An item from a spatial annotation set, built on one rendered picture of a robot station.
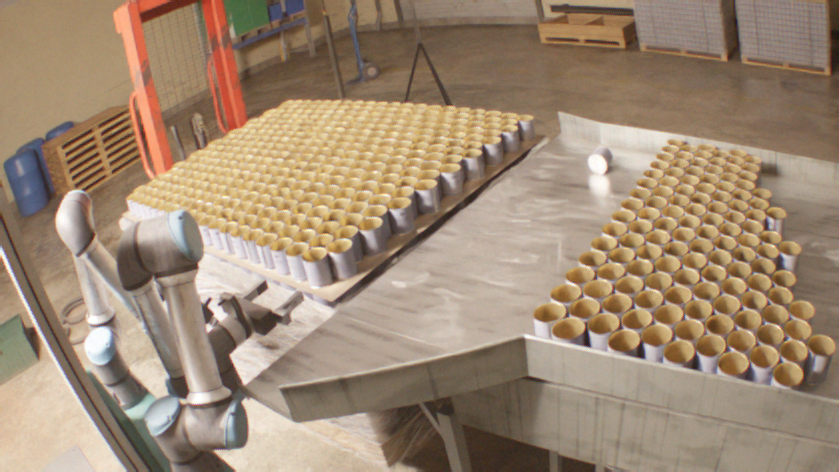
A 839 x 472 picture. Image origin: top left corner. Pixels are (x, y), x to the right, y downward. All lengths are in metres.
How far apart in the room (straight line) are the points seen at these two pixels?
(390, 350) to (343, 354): 0.11
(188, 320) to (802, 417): 1.25
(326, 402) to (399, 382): 0.15
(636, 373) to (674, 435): 0.20
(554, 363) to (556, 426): 0.22
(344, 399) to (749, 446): 0.85
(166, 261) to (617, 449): 1.04
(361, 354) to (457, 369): 0.27
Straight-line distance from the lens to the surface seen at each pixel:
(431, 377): 1.25
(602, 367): 1.19
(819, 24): 8.43
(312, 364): 1.45
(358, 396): 1.27
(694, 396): 1.16
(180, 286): 1.33
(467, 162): 2.07
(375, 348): 1.45
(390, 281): 1.67
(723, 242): 1.56
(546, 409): 1.38
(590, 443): 1.40
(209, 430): 1.37
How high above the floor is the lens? 1.92
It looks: 28 degrees down
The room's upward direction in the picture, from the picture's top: 12 degrees counter-clockwise
